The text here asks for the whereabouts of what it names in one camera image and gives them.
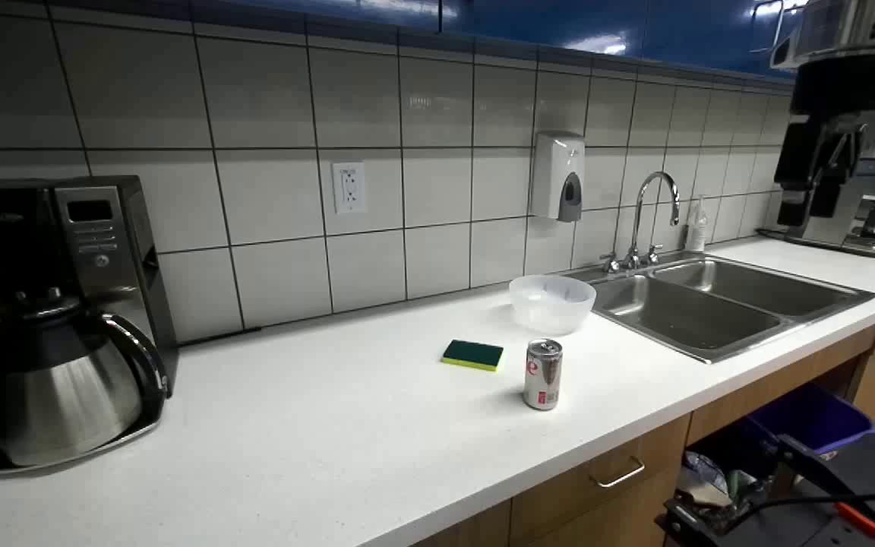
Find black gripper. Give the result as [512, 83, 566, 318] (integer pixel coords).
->
[771, 46, 875, 232]

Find grey soda can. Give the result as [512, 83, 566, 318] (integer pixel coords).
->
[518, 336, 566, 412]

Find clear plastic bowl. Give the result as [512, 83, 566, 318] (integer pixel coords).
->
[507, 270, 600, 336]

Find steel espresso machine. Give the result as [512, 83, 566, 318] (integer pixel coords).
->
[758, 171, 875, 260]

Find small white soap bottle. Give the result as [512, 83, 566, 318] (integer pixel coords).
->
[683, 206, 710, 255]

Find steel double sink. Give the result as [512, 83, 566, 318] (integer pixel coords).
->
[569, 251, 875, 368]

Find chrome sink faucet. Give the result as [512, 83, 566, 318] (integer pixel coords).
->
[600, 167, 688, 277]

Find blue plastic bin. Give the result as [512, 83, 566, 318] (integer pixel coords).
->
[746, 382, 875, 461]

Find blue upper cabinets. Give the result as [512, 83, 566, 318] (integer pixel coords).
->
[45, 0, 875, 99]

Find black stand with orange clamp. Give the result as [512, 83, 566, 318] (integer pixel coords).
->
[657, 431, 875, 547]

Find green yellow sponge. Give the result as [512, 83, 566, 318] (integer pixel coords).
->
[437, 336, 507, 372]

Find wooden base cabinets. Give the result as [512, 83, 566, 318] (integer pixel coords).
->
[411, 300, 875, 547]

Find black coffee maker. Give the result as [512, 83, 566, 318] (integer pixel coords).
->
[0, 172, 182, 481]

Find steel coffee carafe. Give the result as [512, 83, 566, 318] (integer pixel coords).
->
[0, 298, 170, 470]

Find white wall soap dispenser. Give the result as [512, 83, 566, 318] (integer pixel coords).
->
[530, 131, 589, 226]

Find silver drawer handle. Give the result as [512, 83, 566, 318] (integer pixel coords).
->
[595, 459, 651, 495]

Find white wall outlet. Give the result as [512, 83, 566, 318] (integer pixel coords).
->
[330, 162, 372, 218]

